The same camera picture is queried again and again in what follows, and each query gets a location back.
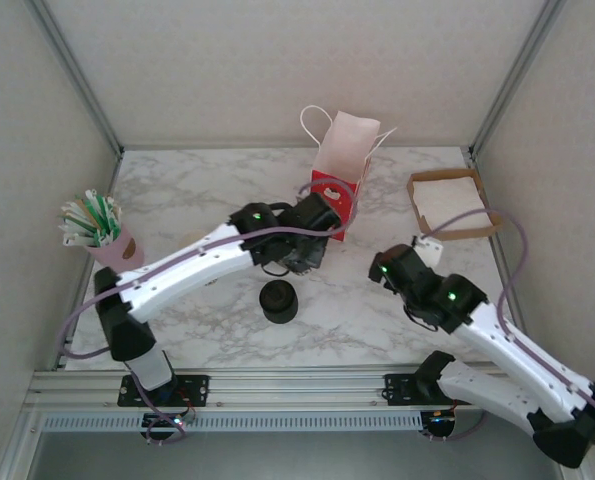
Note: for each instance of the aluminium mounting rail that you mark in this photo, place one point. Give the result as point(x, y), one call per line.
point(297, 387)

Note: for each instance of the tan wooden stirrer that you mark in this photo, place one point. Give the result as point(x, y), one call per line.
point(83, 211)

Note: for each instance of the white paper napkin stack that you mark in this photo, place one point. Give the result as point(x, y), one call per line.
point(449, 202)

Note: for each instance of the green white wrapped straw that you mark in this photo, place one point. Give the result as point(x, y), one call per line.
point(74, 223)
point(72, 241)
point(109, 220)
point(94, 210)

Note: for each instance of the red printed paper gift bag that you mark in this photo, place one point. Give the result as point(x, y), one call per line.
point(344, 150)

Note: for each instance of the brown cardboard tray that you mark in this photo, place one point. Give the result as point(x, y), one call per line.
point(464, 235)

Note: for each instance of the aluminium frame post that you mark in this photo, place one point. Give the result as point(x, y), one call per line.
point(77, 80)
point(517, 75)

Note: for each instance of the black base electronics board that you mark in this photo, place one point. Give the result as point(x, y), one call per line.
point(439, 424)
point(164, 425)

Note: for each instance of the pink paper cup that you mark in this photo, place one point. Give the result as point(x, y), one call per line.
point(119, 255)

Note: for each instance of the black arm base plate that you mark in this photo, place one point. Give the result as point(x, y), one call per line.
point(399, 389)
point(197, 387)

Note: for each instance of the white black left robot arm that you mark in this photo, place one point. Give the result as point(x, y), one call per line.
point(187, 270)

